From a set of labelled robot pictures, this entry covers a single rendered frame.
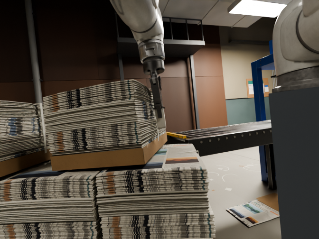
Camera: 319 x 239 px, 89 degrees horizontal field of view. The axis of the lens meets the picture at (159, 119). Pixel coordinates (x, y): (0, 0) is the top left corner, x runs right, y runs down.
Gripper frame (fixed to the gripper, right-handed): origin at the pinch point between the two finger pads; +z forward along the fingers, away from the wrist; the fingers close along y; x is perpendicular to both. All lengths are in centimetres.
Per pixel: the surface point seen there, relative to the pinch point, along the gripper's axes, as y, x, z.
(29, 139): 5.4, -46.3, 1.2
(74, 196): 18.1, -23.4, 17.1
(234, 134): -58, 44, 18
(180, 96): -389, 27, -51
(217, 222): -86, 30, 96
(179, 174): 17.5, 4.3, 14.3
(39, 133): 1.0, -46.2, -0.7
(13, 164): 12.6, -45.7, 7.9
